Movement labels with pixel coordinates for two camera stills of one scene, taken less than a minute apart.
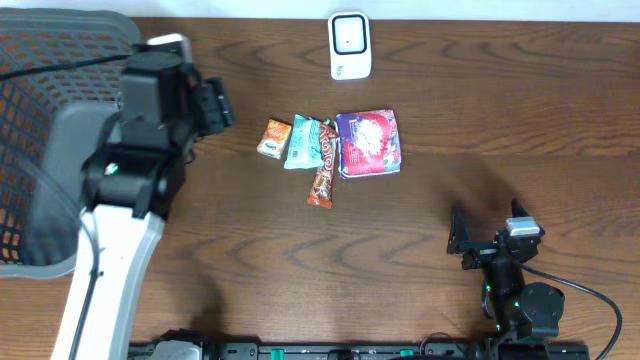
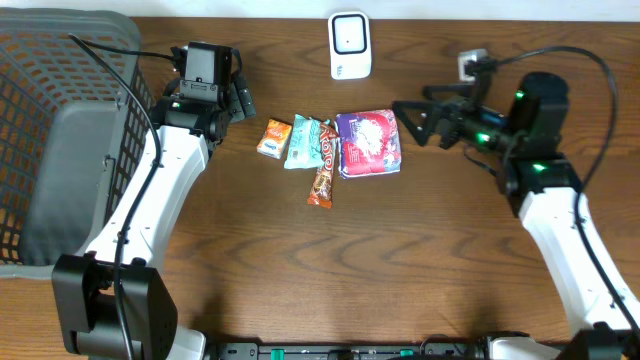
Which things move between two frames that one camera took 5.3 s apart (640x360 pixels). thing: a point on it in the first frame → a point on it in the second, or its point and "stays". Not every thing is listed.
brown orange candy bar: (322, 191) stays
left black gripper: (215, 105) → (242, 98)
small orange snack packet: (274, 139) stays
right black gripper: (460, 242) → (450, 109)
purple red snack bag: (368, 143) stays
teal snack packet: (305, 150) stays
